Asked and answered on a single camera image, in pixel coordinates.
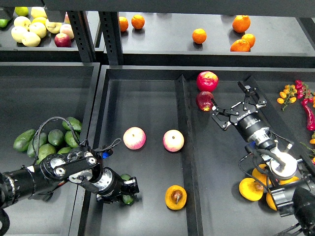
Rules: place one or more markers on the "orange cherry tomato cluster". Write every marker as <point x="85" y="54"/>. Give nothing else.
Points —
<point x="287" y="96"/>

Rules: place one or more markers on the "black centre tray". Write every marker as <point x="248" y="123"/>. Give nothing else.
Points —
<point x="207" y="166"/>

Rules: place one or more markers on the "orange right small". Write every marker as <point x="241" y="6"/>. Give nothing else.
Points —
<point x="250" y="38"/>

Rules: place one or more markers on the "pale yellow pear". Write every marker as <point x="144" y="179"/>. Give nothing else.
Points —
<point x="17" y="33"/>
<point x="30" y="39"/>

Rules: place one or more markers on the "pink apple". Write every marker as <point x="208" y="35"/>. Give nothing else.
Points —
<point x="173" y="140"/>
<point x="134" y="138"/>

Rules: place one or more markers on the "orange front right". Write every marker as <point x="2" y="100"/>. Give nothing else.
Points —
<point x="240" y="45"/>

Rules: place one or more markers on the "red cherry tomato cluster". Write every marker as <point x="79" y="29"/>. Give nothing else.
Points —
<point x="304" y="93"/>

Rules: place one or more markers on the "dark red shelf apple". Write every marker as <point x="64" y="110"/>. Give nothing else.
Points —
<point x="62" y="40"/>

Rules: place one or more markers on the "green avocado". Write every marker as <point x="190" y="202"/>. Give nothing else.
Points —
<point x="127" y="199"/>
<point x="21" y="143"/>

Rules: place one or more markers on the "black tray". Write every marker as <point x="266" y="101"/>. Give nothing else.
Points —
<point x="207" y="166"/>
<point x="31" y="93"/>

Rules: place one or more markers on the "black left tray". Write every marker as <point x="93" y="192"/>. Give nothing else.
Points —
<point x="31" y="93"/>

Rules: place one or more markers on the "bright red apple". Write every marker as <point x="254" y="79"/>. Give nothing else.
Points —
<point x="207" y="81"/>

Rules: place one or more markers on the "pale yellow pear front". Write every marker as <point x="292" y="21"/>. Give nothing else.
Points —
<point x="30" y="39"/>

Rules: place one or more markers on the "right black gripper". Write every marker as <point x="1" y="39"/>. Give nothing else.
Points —
<point x="244" y="115"/>

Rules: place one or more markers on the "orange far left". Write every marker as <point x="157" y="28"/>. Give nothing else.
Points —
<point x="123" y="22"/>

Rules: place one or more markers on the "pale yellow pear left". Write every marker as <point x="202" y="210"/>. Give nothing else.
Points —
<point x="17" y="33"/>

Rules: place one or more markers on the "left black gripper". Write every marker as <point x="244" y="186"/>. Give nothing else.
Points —
<point x="109" y="186"/>

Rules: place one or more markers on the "orange top right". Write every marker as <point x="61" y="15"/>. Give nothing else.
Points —
<point x="241" y="23"/>

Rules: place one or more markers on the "pink apple right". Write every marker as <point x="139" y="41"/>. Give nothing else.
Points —
<point x="173" y="140"/>

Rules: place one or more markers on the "yellow pear front pile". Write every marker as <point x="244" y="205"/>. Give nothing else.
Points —
<point x="270" y="202"/>

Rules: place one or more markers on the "orange middle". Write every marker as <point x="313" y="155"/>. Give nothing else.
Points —
<point x="199" y="36"/>

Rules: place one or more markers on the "green lime top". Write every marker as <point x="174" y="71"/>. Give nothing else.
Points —
<point x="21" y="11"/>

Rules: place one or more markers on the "red chili pepper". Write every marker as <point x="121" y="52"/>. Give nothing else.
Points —
<point x="309" y="115"/>

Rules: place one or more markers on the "black shelf post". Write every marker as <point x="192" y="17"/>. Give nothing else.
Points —
<point x="82" y="35"/>
<point x="109" y="23"/>

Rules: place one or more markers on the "pink apple left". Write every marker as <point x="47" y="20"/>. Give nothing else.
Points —
<point x="134" y="138"/>

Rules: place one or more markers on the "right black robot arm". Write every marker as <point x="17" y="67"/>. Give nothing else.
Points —
<point x="277" y="175"/>

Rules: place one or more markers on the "orange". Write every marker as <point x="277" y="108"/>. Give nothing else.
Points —
<point x="241" y="23"/>
<point x="138" y="21"/>
<point x="240" y="45"/>
<point x="123" y="22"/>
<point x="199" y="36"/>

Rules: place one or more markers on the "black shelf post right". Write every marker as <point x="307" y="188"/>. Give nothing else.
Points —
<point x="109" y="23"/>

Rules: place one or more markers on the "black shelf post left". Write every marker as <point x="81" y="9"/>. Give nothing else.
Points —
<point x="82" y="35"/>

